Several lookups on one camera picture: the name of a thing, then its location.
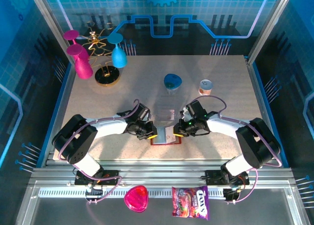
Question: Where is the white slotted cable duct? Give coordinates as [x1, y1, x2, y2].
[38, 187, 226, 198]

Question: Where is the pink wine glass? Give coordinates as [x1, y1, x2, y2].
[63, 30, 80, 46]
[66, 43, 94, 80]

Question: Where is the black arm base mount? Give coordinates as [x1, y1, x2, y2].
[74, 169, 121, 186]
[204, 169, 250, 186]

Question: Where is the aluminium extrusion frame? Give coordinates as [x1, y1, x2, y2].
[14, 0, 314, 225]

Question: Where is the small orange tin can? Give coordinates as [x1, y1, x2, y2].
[198, 79, 213, 96]

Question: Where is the pink heart shaped container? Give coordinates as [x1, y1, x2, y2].
[124, 185, 150, 213]

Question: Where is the gold wire rack black base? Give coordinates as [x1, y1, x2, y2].
[80, 21, 122, 87]

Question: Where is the clear acrylic card organizer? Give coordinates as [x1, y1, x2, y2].
[156, 94, 179, 126]

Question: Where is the blue heart-shaped container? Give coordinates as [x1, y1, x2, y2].
[163, 73, 183, 96]

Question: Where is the small electronics board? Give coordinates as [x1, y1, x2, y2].
[84, 185, 104, 204]
[222, 187, 243, 203]

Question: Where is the blue wine glass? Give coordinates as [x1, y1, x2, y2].
[107, 33, 128, 69]

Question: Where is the purple candy bag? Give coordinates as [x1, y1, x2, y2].
[171, 185, 210, 221]

